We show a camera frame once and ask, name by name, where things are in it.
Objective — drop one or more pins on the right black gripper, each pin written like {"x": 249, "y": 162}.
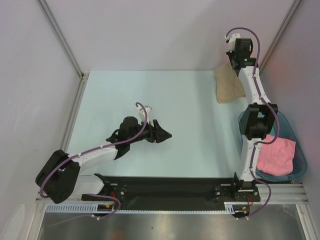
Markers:
{"x": 231, "y": 55}

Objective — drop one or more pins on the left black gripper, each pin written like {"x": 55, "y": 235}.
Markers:
{"x": 161, "y": 134}

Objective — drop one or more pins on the beige t shirt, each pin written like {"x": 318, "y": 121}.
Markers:
{"x": 228, "y": 85}

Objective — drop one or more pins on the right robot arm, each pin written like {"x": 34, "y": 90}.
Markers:
{"x": 260, "y": 115}

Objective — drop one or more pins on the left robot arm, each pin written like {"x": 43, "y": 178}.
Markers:
{"x": 58, "y": 178}

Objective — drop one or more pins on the teal plastic basin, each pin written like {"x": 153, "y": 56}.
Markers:
{"x": 299, "y": 161}

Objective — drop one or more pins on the pink t shirt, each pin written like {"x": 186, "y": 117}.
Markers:
{"x": 276, "y": 159}

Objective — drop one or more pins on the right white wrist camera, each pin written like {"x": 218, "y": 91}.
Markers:
{"x": 231, "y": 41}

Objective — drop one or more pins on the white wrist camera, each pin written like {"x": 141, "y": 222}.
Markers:
{"x": 231, "y": 41}
{"x": 144, "y": 113}

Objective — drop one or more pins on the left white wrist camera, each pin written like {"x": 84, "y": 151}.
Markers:
{"x": 144, "y": 113}

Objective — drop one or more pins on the right aluminium corner post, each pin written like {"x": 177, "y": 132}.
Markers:
{"x": 294, "y": 7}

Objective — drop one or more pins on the aluminium corner post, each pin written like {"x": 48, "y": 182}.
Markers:
{"x": 294, "y": 7}
{"x": 54, "y": 25}

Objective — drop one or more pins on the left aluminium corner post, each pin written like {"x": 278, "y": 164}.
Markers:
{"x": 54, "y": 25}

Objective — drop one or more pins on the aluminium front rail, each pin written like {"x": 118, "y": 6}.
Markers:
{"x": 280, "y": 194}

